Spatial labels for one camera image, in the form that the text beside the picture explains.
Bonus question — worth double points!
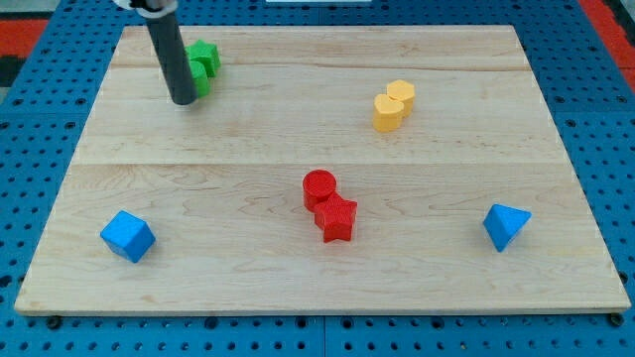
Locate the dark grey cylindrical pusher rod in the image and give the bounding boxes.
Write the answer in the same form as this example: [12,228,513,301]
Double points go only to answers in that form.
[146,8,197,105]

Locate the white round tool mount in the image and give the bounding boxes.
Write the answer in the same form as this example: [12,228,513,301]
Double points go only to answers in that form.
[113,0,178,18]

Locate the green star block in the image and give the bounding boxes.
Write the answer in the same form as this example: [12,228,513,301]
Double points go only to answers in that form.
[186,40,221,77]

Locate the red star block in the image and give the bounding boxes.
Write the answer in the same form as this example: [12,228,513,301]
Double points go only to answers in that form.
[314,192,357,243]

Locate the green round block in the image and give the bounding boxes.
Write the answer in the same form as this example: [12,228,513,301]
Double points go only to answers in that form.
[190,60,211,98]

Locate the blue cube block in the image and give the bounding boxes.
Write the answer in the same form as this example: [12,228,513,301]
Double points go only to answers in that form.
[100,210,156,263]

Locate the red cylinder block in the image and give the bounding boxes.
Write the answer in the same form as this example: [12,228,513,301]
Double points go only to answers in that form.
[303,170,337,212]

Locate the light wooden board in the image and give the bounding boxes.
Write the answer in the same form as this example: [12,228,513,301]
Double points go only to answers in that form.
[15,26,631,316]

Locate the yellow heart block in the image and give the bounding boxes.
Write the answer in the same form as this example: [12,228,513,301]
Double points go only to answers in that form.
[372,94,405,133]

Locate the yellow hexagon block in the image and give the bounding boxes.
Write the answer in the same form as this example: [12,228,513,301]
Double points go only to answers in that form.
[386,79,416,117]

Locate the blue triangle block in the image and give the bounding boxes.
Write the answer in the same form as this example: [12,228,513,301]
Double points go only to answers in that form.
[483,203,532,253]

